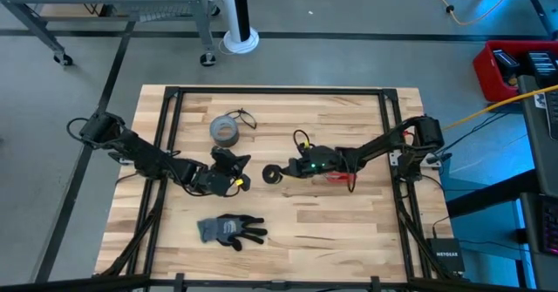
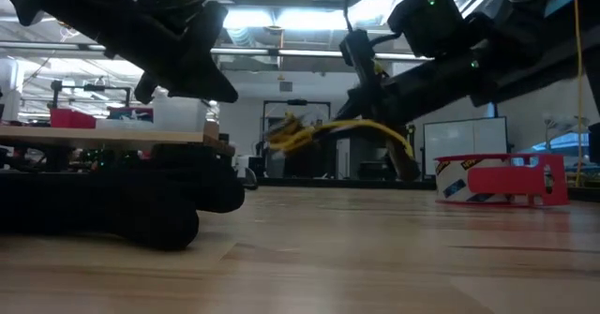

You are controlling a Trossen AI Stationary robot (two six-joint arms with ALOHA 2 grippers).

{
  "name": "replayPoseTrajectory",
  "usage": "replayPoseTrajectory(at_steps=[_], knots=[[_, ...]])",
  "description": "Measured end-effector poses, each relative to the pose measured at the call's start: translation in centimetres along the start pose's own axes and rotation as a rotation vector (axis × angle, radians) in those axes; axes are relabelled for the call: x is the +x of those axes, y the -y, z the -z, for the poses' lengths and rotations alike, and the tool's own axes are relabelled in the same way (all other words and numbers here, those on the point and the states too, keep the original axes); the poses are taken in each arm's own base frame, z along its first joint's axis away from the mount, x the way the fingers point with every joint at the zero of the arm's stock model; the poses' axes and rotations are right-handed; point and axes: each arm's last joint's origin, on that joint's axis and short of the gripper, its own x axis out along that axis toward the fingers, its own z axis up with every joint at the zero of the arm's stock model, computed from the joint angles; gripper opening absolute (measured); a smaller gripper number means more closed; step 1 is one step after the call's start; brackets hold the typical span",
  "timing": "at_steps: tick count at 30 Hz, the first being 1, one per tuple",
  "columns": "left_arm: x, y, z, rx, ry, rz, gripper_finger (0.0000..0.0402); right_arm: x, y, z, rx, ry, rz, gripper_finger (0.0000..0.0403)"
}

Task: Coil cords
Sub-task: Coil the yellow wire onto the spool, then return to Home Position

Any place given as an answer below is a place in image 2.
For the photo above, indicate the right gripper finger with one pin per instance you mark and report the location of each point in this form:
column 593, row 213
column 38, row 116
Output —
column 405, row 164
column 358, row 112

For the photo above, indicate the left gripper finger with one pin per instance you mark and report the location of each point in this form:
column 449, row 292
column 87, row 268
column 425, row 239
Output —
column 206, row 79
column 145, row 89

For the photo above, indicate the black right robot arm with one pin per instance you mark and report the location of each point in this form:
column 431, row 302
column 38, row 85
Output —
column 529, row 47

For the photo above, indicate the black cabinet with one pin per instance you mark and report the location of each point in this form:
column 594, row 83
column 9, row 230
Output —
column 370, row 164

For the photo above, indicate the white plastic container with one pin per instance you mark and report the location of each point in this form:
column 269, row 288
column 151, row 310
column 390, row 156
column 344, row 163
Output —
column 178, row 115

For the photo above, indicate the printed packing tape roll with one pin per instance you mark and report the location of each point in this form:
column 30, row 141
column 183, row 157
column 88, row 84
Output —
column 452, row 178

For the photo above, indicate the small tan box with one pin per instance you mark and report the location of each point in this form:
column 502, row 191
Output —
column 211, row 131

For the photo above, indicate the whiteboard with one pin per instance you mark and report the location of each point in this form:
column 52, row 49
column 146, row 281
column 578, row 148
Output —
column 464, row 145

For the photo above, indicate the bright red bin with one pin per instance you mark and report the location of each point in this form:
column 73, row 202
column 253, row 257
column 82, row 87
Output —
column 72, row 118

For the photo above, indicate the wooden bench top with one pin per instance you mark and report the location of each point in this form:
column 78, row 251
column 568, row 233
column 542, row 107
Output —
column 70, row 138

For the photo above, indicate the white storage box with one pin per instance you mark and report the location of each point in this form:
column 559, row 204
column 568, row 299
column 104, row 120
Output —
column 244, row 164

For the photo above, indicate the red tape dispenser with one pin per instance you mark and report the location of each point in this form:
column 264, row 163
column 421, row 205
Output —
column 506, row 180

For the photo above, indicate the black rounded bulky object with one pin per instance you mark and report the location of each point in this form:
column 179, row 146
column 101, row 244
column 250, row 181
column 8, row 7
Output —
column 117, row 201

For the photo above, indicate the white lamp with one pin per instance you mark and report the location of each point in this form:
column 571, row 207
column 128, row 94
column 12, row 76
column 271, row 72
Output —
column 553, row 121

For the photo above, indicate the black pipe frame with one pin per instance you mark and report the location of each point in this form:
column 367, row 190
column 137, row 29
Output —
column 94, row 88

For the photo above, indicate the right arm wrist camera box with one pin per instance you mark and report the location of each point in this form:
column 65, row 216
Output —
column 426, row 23

